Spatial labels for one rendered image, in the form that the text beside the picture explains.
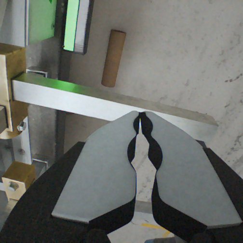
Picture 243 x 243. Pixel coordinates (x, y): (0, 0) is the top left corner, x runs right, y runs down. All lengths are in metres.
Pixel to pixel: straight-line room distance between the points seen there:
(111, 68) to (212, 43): 0.58
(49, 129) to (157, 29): 0.79
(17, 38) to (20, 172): 0.31
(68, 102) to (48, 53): 0.17
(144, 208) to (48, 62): 0.37
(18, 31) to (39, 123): 0.22
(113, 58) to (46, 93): 0.78
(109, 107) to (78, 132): 1.13
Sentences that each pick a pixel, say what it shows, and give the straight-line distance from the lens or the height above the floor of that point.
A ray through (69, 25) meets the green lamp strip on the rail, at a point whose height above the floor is 0.70.
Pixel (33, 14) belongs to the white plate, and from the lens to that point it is 0.31.
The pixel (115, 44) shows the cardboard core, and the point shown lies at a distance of 1.00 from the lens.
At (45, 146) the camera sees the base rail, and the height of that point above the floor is 0.70.
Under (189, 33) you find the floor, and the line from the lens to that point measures 1.11.
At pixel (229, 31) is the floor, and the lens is 1.18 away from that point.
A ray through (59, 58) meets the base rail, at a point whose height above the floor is 0.70.
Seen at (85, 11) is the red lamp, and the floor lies 0.70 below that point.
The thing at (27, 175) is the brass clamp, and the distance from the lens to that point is 0.42.
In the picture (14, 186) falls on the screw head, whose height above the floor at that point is 0.85.
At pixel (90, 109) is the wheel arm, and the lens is 0.25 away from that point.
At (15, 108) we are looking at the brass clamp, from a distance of 0.30.
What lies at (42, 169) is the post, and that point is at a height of 0.75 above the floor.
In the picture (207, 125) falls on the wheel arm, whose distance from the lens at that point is 0.27.
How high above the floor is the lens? 1.06
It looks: 58 degrees down
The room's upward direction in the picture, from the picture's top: 174 degrees counter-clockwise
